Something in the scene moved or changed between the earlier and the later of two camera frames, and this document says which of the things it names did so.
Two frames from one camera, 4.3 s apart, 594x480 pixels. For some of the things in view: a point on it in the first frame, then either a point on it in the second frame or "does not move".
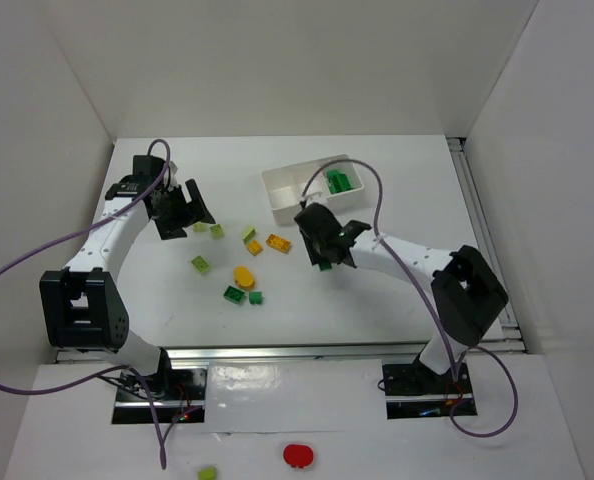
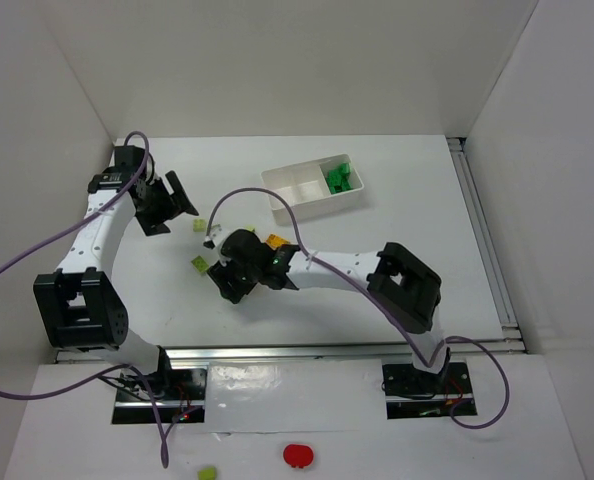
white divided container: x=337 y=186 does not move
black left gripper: x=178 y=212 → x=166 y=201
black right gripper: x=320 y=245 → x=228 y=279
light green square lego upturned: x=200 y=227 does not move
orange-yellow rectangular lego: x=279 y=243 does not move
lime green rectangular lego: x=199 y=263 does not move
